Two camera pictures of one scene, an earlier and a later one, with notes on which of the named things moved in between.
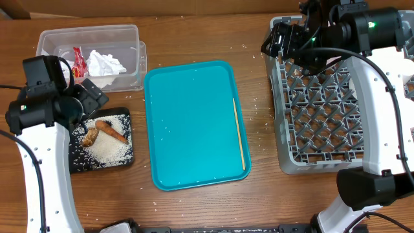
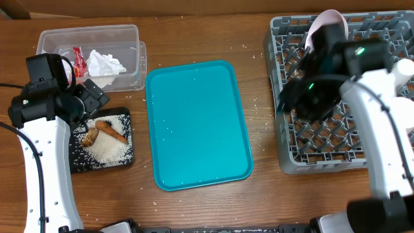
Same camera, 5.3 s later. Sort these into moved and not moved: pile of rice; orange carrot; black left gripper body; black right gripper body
Moved: black right gripper body
Not moved: black left gripper body; orange carrot; pile of rice
